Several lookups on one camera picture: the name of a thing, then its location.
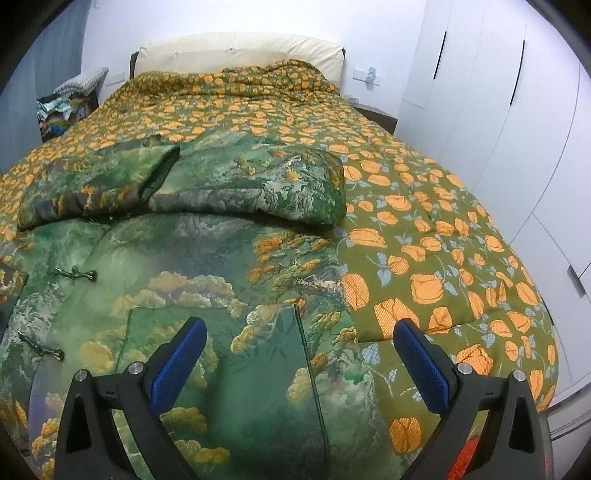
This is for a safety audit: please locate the green landscape print padded jacket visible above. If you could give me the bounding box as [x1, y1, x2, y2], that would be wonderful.
[1, 132, 409, 479]

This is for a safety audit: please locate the pile of clothes on nightstand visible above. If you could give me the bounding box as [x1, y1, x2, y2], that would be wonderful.
[36, 67, 109, 143]

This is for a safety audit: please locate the olive orange floral bed quilt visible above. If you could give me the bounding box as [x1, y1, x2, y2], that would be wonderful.
[1, 60, 558, 477]

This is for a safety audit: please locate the dark wooden right nightstand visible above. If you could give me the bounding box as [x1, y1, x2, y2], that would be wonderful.
[353, 104, 398, 135]

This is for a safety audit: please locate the blue grey curtain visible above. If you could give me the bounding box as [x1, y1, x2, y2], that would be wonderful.
[1, 0, 90, 173]

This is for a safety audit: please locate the cream padded headboard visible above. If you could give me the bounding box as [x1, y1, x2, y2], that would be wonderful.
[129, 35, 346, 86]

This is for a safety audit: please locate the white wardrobe with black handles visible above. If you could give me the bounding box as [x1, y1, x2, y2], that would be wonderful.
[398, 1, 590, 439]

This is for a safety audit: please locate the white wall socket with plug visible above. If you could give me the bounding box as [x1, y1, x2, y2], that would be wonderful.
[353, 67, 382, 89]

